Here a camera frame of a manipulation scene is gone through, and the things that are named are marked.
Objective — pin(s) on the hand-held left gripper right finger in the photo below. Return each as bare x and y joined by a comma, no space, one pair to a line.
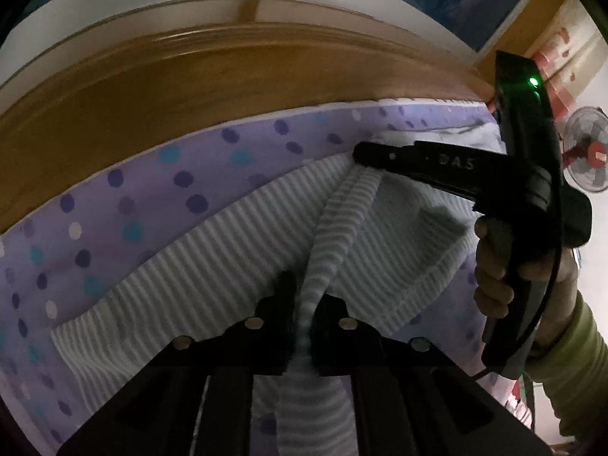
320,337

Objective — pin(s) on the person's right hand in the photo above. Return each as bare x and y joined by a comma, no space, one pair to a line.
491,285

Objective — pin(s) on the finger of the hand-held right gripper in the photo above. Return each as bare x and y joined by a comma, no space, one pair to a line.
427,164

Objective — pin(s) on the pink curtain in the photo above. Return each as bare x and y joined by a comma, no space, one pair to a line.
565,71

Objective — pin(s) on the purple dotted bed sheet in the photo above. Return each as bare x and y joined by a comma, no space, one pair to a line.
142,190

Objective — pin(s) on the wooden bed headboard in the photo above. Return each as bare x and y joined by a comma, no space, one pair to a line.
190,85

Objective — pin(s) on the electric fan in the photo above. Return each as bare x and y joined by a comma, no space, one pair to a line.
586,152

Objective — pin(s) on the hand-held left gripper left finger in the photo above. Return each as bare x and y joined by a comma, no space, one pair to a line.
287,332

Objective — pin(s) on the person's right forearm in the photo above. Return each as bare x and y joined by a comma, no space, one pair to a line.
574,370

